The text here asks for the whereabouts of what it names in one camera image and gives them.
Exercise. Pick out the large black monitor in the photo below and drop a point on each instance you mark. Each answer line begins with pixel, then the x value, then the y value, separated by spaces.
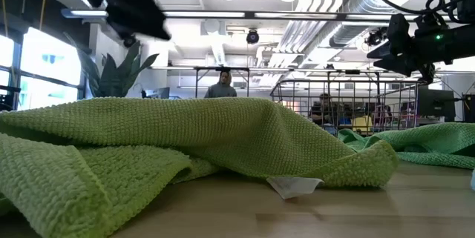
pixel 436 104

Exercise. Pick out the black hanging spotlight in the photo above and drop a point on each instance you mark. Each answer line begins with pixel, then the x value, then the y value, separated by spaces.
pixel 252 37

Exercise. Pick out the small black monitor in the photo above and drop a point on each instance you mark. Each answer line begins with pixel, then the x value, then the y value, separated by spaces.
pixel 159 92

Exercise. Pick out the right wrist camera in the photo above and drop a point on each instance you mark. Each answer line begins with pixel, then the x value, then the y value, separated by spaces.
pixel 398 26

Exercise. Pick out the black ceiling track light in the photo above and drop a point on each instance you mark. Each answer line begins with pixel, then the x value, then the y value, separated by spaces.
pixel 375 38

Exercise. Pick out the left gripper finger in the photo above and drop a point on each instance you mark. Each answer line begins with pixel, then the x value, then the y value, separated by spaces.
pixel 137 12

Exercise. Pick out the lime yellow-green microfiber towel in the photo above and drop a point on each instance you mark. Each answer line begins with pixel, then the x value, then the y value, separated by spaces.
pixel 185 138

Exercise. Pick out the potted plant in white pot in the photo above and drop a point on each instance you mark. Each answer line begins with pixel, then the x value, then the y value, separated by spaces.
pixel 115 78

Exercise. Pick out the green microfiber towel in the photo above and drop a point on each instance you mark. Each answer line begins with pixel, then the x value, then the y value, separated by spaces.
pixel 426 145

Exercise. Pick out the person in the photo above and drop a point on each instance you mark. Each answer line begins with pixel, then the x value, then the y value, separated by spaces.
pixel 220 90
pixel 322 110

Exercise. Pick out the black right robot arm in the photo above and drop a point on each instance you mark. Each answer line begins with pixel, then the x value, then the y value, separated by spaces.
pixel 464 41

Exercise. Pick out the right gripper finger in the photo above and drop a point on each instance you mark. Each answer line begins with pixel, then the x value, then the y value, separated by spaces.
pixel 399 67
pixel 393 52

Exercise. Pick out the black equipment box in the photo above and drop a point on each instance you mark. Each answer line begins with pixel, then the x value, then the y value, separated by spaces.
pixel 469 108

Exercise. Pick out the silver ventilation duct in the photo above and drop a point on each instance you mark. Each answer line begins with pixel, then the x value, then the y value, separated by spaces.
pixel 349 32

